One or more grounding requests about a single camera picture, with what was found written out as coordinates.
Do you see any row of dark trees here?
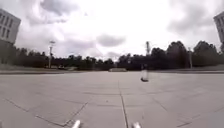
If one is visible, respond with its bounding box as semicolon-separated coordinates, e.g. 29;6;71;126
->
0;40;224;72

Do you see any thin pole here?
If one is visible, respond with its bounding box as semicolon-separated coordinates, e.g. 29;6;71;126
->
187;47;194;70

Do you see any tall mast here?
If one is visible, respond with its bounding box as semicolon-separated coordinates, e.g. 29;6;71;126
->
145;40;151;57

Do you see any grey paved plaza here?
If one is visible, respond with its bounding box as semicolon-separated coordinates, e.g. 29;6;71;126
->
0;70;224;128

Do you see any grey building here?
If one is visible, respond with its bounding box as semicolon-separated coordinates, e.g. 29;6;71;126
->
213;11;224;45

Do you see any grass strip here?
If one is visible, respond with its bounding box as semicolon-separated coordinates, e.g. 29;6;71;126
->
0;63;81;73

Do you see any pale multi-storey building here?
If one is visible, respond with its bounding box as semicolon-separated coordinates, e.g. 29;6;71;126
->
0;8;22;65

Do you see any low raised platform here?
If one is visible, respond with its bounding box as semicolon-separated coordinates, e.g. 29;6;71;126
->
108;67;128;73

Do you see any floodlight pole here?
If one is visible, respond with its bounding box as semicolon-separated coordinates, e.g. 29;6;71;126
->
48;40;57;70

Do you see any robot's own part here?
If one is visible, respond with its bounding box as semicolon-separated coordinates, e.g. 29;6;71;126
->
132;121;142;128
71;119;82;128

